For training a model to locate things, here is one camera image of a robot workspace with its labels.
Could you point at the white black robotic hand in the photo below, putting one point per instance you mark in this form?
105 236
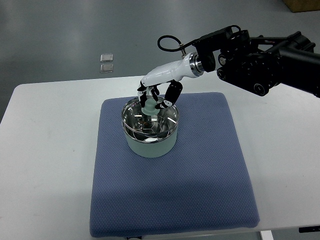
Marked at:
172 73

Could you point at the glass lid with green knob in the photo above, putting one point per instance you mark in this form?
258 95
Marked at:
148 128

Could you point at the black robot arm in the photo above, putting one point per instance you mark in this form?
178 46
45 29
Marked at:
256 64

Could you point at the mint green pot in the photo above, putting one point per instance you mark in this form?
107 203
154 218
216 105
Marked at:
149 149

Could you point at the upper silver floor plate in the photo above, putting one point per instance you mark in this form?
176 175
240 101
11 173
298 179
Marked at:
106 57

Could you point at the blue quilted mat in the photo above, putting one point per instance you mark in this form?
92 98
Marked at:
201 184

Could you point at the brown cardboard box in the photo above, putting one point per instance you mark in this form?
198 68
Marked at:
298 6

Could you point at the white table leg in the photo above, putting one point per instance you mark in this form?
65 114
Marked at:
266 235

